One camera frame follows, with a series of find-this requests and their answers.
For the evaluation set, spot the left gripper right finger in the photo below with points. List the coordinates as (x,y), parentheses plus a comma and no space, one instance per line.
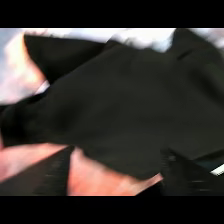
(190,183)

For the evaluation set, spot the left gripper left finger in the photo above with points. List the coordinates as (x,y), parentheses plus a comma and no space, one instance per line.
(40,180)

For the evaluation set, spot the black garment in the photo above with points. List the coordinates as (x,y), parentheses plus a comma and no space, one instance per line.
(126,106)

